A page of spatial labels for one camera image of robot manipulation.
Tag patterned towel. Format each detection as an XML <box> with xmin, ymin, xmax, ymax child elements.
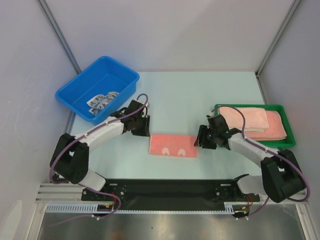
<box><xmin>86</xmin><ymin>91</ymin><xmax>119</xmax><ymax>116</ymax></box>

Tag light pink embroidered towel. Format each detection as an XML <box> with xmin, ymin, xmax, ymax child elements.
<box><xmin>218</xmin><ymin>106</ymin><xmax>269</xmax><ymax>130</ymax></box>

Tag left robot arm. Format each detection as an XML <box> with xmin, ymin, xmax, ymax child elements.
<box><xmin>49</xmin><ymin>100</ymin><xmax>150</xmax><ymax>200</ymax></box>

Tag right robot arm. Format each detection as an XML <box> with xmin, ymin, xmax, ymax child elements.
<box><xmin>194</xmin><ymin>114</ymin><xmax>310</xmax><ymax>203</ymax></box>

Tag blue plastic bin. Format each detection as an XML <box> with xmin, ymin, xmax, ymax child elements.
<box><xmin>55</xmin><ymin>56</ymin><xmax>140</xmax><ymax>125</ymax></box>

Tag green plastic tray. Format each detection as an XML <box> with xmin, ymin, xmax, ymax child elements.
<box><xmin>212</xmin><ymin>104</ymin><xmax>296</xmax><ymax>148</ymax></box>

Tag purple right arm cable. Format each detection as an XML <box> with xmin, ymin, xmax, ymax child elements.
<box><xmin>211</xmin><ymin>106</ymin><xmax>312</xmax><ymax>221</ymax></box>

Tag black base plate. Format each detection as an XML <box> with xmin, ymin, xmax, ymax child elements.
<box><xmin>49</xmin><ymin>174</ymin><xmax>261</xmax><ymax>212</ymax></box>

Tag white slotted cable duct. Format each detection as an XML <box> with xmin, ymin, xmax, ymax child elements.
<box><xmin>46</xmin><ymin>202</ymin><xmax>121</xmax><ymax>213</ymax></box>

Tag aluminium frame rail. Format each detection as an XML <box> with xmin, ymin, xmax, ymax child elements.
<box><xmin>34</xmin><ymin>182</ymin><xmax>310</xmax><ymax>205</ymax></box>

